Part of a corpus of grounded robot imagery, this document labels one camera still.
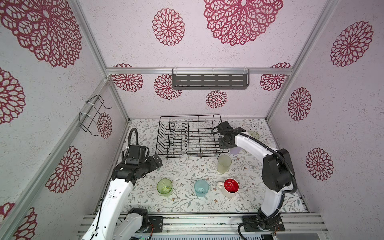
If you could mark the black wire wall hanger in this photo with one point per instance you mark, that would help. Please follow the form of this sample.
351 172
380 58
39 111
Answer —
89 118

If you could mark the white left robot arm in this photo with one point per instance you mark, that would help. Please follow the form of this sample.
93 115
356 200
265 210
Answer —
136 164

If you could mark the grey wall shelf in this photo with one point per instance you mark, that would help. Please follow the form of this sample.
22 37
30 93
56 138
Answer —
213 81

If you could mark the lavender plastic cup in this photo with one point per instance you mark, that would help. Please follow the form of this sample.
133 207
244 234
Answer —
235 151

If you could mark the red and cream mug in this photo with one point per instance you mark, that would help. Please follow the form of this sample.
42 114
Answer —
229 187

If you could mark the black wire dish rack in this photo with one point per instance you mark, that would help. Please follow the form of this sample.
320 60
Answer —
189 136

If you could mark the short green glass cup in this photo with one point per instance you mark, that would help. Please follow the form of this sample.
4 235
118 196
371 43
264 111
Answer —
165 187

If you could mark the tall green glass tumbler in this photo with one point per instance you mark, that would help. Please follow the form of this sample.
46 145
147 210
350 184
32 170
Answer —
254 135

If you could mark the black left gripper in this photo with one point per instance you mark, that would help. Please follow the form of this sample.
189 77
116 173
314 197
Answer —
153 165

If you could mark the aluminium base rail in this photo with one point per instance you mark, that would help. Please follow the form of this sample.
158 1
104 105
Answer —
168 224

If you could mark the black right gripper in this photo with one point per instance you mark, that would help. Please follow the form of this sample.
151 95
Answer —
220 144

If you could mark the pale frosted green cup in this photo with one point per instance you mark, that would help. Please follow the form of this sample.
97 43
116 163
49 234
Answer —
224 163

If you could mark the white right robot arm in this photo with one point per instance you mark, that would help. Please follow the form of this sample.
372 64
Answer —
278 174

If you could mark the teal textured glass cup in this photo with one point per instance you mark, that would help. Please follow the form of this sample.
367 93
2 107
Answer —
201 188

